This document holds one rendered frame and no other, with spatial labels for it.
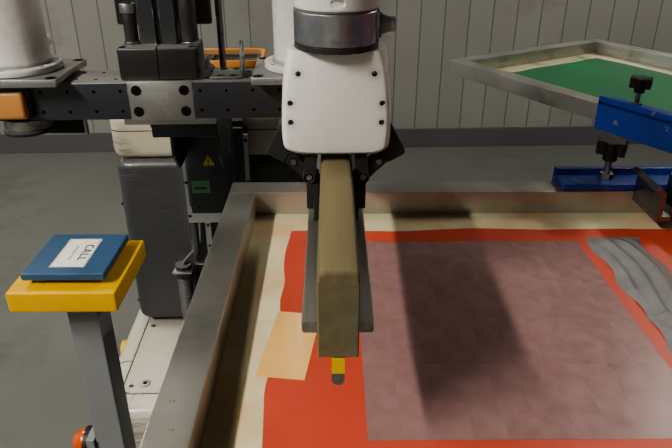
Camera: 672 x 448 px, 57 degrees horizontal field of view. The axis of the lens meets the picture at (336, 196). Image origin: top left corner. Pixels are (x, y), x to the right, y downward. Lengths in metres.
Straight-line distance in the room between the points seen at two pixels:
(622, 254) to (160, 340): 1.29
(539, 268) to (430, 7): 2.99
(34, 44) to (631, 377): 0.89
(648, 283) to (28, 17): 0.91
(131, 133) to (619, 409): 1.27
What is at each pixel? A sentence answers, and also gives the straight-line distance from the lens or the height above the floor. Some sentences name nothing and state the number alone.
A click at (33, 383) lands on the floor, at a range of 2.24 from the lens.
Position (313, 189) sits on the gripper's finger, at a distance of 0.59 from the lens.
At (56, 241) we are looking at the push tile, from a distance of 0.88.
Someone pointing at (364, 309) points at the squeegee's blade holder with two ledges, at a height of 1.08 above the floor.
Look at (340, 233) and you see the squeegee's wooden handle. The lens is 0.46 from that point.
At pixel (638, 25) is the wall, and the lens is 4.13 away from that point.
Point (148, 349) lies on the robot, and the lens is 1.79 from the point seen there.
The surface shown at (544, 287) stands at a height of 0.96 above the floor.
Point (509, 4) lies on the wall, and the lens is 3.82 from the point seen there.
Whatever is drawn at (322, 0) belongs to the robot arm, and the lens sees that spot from 0.52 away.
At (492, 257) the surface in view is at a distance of 0.82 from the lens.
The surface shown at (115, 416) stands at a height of 0.72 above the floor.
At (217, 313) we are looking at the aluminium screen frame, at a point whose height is 0.99.
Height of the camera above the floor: 1.36
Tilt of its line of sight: 25 degrees down
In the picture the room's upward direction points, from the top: straight up
